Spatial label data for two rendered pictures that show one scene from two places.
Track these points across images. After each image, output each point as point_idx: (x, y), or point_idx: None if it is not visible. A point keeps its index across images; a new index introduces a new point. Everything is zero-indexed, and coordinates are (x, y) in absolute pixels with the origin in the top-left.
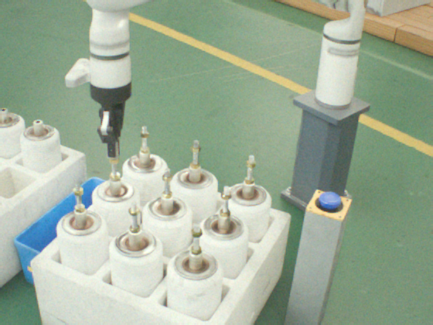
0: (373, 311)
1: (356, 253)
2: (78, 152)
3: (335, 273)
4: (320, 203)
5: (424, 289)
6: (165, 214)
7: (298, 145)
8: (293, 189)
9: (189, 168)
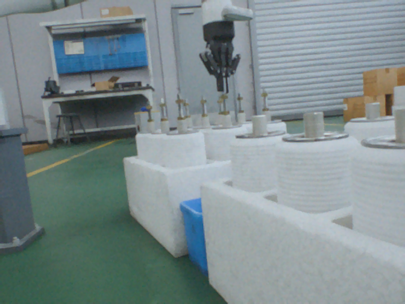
0: (121, 199)
1: (72, 215)
2: (205, 183)
3: (103, 210)
4: (152, 108)
5: (84, 200)
6: (211, 126)
7: (5, 183)
8: (21, 231)
9: (167, 122)
